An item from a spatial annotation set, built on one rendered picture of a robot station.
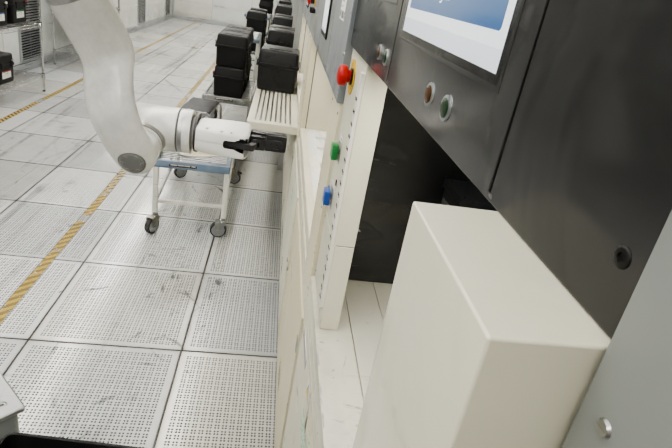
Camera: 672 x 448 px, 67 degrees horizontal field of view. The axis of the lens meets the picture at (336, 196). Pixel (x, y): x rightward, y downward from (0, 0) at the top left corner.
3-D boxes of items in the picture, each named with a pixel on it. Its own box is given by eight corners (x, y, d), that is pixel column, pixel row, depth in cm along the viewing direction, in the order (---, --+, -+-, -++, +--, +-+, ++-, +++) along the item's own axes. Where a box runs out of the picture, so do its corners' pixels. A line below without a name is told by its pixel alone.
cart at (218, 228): (171, 174, 379) (174, 111, 360) (241, 181, 388) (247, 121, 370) (143, 235, 290) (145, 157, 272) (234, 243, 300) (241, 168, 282)
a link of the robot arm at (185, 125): (183, 143, 102) (198, 145, 103) (174, 158, 94) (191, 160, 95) (185, 103, 99) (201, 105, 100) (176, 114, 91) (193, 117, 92)
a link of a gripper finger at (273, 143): (251, 147, 99) (285, 152, 100) (250, 153, 96) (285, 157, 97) (253, 132, 98) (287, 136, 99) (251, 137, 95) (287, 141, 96)
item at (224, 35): (217, 59, 449) (219, 28, 439) (249, 64, 452) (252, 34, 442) (212, 64, 421) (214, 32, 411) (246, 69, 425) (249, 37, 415)
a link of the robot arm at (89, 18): (72, 10, 69) (164, 176, 89) (108, -30, 81) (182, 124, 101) (13, 23, 70) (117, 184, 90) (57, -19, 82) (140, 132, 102)
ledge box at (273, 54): (257, 79, 353) (261, 41, 343) (297, 86, 355) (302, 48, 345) (252, 88, 325) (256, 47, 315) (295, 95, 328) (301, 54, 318)
